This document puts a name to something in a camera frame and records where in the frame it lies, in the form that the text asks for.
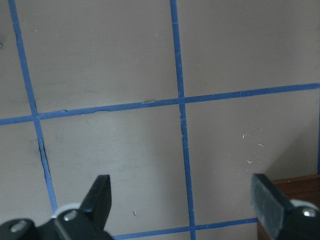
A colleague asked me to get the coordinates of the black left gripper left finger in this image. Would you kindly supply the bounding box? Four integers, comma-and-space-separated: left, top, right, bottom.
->
0, 175, 112, 240

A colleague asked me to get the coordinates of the dark wooden drawer cabinet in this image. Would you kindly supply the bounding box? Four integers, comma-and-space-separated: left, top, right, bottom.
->
257, 174, 320, 240

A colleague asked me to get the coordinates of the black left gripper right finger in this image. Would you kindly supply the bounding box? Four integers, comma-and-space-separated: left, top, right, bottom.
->
250, 173, 320, 240

